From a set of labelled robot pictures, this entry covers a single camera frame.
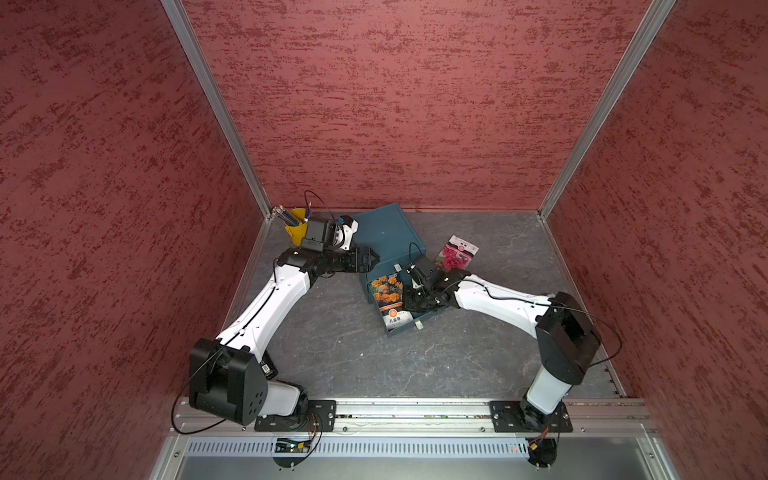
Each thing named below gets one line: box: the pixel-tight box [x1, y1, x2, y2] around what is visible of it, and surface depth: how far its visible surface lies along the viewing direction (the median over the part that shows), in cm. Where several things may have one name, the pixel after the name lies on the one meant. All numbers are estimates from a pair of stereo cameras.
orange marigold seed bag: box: [371, 273, 414, 331], surface depth 89 cm
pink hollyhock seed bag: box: [435, 234, 479, 271], surface depth 109 cm
